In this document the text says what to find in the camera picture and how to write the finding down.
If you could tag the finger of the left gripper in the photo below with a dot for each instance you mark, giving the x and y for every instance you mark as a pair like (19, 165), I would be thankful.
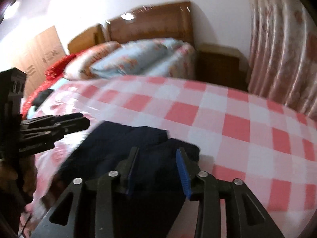
(67, 120)
(37, 135)

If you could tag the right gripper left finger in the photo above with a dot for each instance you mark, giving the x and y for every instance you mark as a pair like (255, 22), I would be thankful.
(85, 208)

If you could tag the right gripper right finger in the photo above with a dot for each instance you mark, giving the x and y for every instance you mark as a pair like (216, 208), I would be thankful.
(225, 208)

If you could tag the red grey striped sweater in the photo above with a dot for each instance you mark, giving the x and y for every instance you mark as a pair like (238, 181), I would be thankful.
(155, 195)

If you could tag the left hand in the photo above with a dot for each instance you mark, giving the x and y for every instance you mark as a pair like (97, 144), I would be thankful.
(19, 179)

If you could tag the black cloth on bed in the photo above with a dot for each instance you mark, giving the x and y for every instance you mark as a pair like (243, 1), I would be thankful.
(41, 97)

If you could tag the orange floral pillow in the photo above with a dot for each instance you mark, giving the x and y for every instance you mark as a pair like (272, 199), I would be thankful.
(79, 68)

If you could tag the pink checkered bed sheet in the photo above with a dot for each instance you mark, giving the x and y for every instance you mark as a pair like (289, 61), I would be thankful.
(269, 146)

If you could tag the small wooden headboard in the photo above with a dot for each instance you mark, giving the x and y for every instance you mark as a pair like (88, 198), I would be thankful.
(90, 37)

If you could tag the light blue floral quilt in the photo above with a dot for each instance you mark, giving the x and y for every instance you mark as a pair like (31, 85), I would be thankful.
(141, 57)

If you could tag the wooden nightstand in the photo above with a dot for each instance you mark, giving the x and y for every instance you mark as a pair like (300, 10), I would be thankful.
(221, 65)

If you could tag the large wooden headboard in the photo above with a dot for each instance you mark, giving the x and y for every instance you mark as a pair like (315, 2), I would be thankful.
(167, 20)

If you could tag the floral pink curtain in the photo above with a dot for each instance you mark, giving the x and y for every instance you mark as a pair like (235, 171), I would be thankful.
(283, 54)

